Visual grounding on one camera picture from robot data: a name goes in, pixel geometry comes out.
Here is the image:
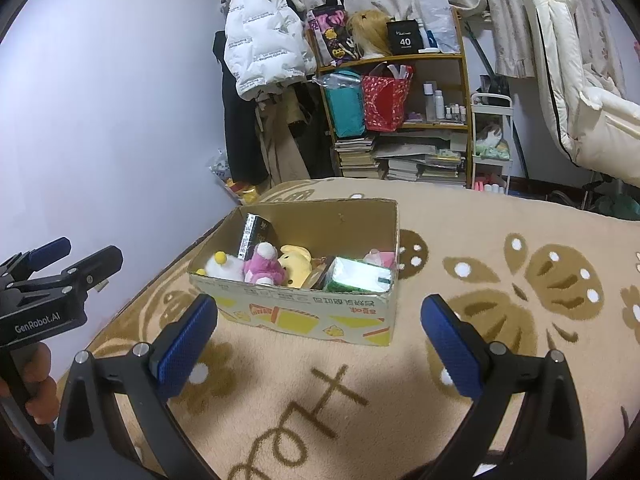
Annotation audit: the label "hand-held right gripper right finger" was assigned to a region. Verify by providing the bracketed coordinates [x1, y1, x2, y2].
[420, 294, 587, 480]

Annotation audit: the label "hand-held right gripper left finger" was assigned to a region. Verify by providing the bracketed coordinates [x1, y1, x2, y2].
[52, 294, 219, 480]

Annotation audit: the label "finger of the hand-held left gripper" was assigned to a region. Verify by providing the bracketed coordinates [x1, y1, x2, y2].
[10, 245, 124, 306]
[0, 237, 72, 281]

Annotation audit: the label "white fluffy plush toy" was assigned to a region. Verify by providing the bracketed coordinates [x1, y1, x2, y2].
[206, 251, 247, 281]

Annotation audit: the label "pink plush toy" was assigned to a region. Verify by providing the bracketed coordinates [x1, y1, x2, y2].
[243, 241, 287, 286]

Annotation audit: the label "pink roll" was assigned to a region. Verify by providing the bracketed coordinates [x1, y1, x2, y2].
[363, 249, 397, 268]

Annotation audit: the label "printed cardboard box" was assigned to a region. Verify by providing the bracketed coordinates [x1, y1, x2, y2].
[187, 198, 401, 348]

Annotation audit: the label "green tissue packet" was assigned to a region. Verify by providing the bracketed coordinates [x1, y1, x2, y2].
[323, 256, 394, 295]

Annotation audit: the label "black rectangular box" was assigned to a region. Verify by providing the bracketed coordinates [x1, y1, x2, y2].
[239, 213, 279, 262]

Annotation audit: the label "yellow plush toy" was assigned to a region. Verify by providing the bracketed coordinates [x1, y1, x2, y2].
[278, 244, 315, 289]

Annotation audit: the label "person's left hand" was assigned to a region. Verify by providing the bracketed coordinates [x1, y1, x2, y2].
[0, 345, 60, 428]

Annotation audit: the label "beige patterned blanket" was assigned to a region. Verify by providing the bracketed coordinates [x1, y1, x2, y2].
[55, 177, 640, 480]

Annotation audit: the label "crumpled plastic bag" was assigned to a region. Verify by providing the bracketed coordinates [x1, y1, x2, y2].
[209, 149, 232, 181]

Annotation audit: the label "yellow packets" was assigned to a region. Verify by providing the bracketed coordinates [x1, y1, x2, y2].
[224, 179, 262, 206]

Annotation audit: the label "black coat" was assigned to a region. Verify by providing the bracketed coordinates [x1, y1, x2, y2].
[212, 30, 271, 186]

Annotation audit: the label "pile of books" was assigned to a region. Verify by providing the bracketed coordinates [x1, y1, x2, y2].
[334, 132, 468, 188]

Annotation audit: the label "beige coat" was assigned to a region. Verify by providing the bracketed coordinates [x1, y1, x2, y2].
[255, 95, 313, 186]

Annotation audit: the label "green cloth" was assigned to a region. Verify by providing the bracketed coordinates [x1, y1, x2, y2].
[595, 194, 640, 221]

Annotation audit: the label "wooden shelf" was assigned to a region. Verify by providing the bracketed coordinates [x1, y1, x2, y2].
[306, 7, 475, 190]

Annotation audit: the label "row of cosmetic bottles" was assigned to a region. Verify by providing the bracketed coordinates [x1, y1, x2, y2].
[422, 82, 468, 123]

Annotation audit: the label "white trolley cart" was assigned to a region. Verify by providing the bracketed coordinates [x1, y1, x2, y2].
[470, 91, 515, 195]

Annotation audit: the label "red gift bag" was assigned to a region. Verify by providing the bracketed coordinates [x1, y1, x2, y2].
[361, 62, 415, 133]

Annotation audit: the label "teal bag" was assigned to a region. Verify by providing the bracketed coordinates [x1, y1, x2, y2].
[322, 71, 367, 138]

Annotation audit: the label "white puffer jacket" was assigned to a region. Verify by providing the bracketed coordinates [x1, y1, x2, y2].
[223, 0, 307, 102]

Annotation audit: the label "white padded chair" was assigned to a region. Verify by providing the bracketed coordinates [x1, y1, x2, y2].
[517, 0, 640, 183]

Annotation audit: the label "black box white label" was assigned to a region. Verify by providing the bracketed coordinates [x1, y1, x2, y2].
[386, 19, 421, 56]

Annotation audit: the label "pink printed bag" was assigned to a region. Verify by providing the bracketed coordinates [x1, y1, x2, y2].
[307, 4, 357, 67]

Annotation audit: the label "blonde wig head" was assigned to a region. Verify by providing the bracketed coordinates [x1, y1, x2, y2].
[346, 9, 396, 58]

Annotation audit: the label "clear plastic bag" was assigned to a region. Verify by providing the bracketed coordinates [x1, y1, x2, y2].
[415, 0, 460, 55]

